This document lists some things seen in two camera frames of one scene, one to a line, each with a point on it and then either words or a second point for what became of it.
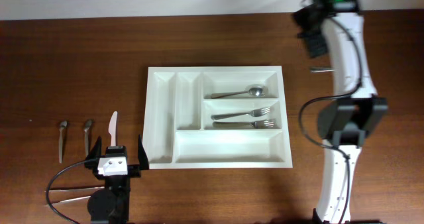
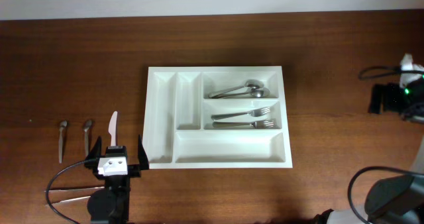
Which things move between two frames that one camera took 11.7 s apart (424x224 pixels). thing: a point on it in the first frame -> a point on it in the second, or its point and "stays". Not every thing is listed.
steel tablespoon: [256, 91] stays
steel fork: [255, 113] stays
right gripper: [317, 46] -> [389, 91]
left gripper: [134, 170] stays
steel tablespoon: [321, 71] -> [251, 83]
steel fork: [258, 124] stays
